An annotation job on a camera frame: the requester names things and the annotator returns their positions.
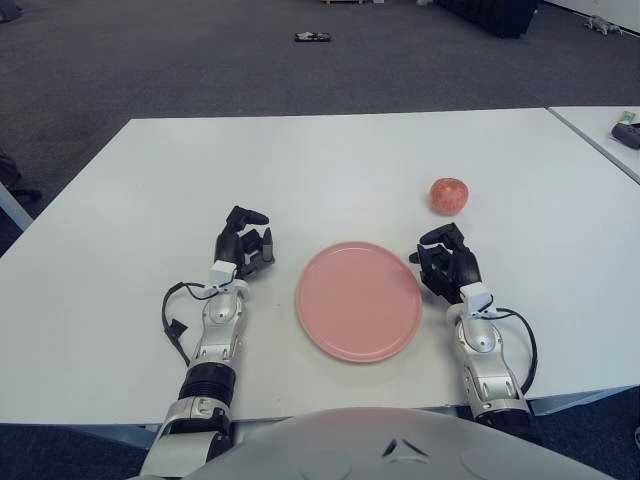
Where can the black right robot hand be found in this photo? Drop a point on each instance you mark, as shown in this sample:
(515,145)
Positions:
(462,262)

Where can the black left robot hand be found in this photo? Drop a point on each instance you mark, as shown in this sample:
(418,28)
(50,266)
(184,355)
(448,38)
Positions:
(227,245)

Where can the red yellow apple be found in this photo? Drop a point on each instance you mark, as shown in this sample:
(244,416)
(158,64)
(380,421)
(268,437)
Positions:
(449,196)

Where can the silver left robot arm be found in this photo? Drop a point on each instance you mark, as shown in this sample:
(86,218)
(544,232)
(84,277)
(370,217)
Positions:
(220,315)

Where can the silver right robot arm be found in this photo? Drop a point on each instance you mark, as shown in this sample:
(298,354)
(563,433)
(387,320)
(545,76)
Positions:
(477,340)

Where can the pink round plate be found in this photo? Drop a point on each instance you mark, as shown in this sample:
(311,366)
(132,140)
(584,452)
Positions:
(357,305)

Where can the dark office chair base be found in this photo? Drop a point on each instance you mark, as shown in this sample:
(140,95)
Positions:
(27,193)

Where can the dark grey handheld controller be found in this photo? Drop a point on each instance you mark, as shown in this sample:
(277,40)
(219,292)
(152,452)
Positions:
(627,134)

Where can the grey robot torso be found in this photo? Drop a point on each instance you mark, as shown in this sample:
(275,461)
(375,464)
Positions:
(350,445)

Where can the green white packet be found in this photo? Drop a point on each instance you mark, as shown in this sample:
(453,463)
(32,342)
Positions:
(629,117)

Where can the dark flat object on floor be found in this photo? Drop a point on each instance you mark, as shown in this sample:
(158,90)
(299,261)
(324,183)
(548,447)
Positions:
(312,36)

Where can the black cabinet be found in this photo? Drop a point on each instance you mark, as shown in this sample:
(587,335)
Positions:
(500,17)

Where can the small grey robot toy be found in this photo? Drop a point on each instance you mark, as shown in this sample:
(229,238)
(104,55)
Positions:
(602,24)

